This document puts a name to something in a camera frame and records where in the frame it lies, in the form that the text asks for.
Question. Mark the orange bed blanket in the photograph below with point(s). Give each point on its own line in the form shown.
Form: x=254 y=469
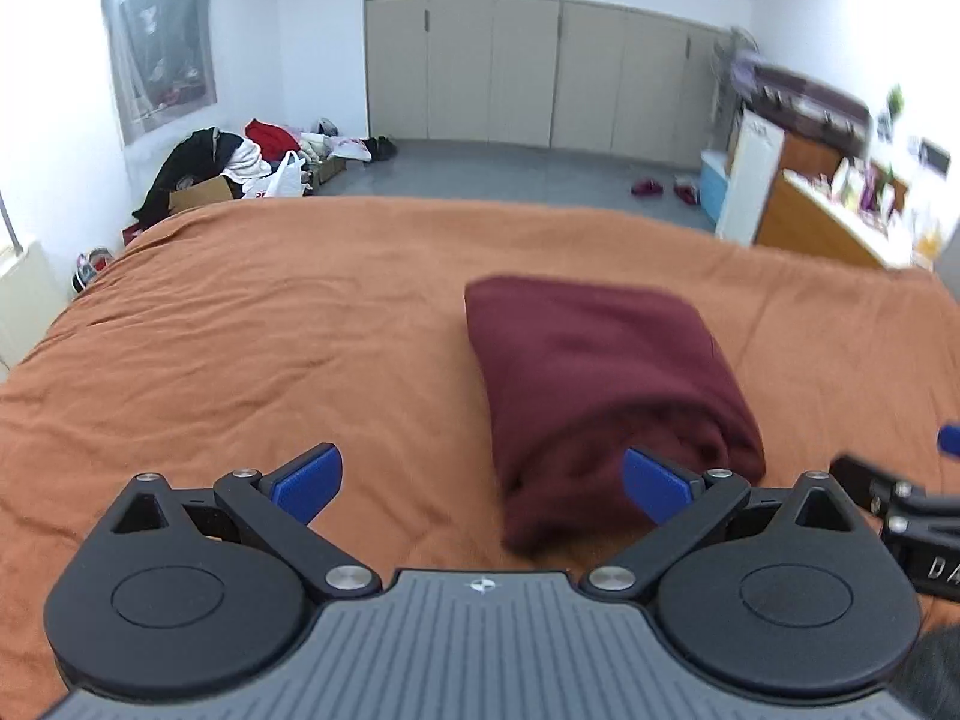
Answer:
x=262 y=330

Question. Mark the dark cloth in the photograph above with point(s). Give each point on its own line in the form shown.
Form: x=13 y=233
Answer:
x=934 y=679

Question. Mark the dark suitcase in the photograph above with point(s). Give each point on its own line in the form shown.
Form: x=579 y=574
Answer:
x=810 y=101

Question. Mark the white board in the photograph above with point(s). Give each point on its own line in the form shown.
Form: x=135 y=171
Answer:
x=750 y=176

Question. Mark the grey window curtain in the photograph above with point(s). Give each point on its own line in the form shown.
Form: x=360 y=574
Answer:
x=157 y=45

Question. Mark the red and white shoes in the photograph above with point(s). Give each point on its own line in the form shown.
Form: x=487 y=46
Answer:
x=91 y=268

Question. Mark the maroon pants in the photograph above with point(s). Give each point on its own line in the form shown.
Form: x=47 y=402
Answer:
x=600 y=390

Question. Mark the light blue box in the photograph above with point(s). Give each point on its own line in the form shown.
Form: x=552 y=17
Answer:
x=712 y=184

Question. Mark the clutter on desk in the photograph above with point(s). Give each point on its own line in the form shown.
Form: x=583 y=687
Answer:
x=870 y=187

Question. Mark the black shoes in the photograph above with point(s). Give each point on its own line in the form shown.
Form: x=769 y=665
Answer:
x=382 y=148

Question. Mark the white plastic bag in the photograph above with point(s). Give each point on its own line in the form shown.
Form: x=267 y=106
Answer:
x=281 y=178

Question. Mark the black jacket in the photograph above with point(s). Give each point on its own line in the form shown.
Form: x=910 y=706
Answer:
x=180 y=161

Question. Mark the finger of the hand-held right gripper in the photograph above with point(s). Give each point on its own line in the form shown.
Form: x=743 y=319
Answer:
x=862 y=476
x=951 y=440

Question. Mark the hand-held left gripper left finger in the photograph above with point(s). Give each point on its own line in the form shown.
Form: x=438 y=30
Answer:
x=311 y=476

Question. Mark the dark red slipper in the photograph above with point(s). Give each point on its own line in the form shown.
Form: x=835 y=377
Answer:
x=646 y=187
x=686 y=192

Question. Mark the wooden desk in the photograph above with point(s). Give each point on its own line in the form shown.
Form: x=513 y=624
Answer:
x=795 y=221

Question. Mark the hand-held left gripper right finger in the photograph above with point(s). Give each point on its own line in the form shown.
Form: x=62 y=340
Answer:
x=656 y=486

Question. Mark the beige wardrobe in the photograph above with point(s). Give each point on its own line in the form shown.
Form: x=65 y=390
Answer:
x=540 y=75

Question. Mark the red garment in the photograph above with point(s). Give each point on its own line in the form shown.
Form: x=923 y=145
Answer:
x=271 y=136

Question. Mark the cardboard box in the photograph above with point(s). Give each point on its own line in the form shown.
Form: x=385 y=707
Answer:
x=199 y=195

